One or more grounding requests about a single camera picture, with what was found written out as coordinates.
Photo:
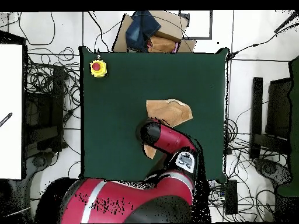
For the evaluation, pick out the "tan terry towel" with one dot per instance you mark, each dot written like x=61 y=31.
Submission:
x=168 y=112

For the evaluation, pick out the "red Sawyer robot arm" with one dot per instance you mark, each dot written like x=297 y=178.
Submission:
x=172 y=140

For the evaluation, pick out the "black flat bar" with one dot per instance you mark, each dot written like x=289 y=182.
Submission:
x=256 y=116

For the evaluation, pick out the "dark green table cloth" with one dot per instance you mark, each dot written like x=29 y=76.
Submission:
x=105 y=116

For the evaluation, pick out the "yellow emergency stop button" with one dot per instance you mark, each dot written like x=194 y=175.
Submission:
x=98 y=68

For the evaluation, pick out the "folded tan towel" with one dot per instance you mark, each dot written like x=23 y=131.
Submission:
x=161 y=44

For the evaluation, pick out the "blue denim jeans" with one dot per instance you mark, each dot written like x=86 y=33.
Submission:
x=140 y=28

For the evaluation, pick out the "brown cardboard box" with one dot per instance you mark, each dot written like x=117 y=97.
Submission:
x=170 y=25

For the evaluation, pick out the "black equipment case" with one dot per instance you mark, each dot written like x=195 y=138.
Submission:
x=44 y=105

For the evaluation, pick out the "black power strip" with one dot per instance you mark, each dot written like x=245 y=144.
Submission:
x=231 y=196

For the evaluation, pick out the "black box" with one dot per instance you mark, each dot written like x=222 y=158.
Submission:
x=279 y=105

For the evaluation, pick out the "white desk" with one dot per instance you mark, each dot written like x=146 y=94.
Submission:
x=10 y=93

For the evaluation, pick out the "green cloth on side table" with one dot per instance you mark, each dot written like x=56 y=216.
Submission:
x=294 y=116

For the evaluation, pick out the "black rod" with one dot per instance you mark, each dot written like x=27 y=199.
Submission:
x=286 y=22

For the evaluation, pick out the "black square metal frame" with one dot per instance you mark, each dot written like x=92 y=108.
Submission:
x=198 y=37

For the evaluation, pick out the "black pedestal foot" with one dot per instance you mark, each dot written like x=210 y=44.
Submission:
x=271 y=169
x=39 y=161

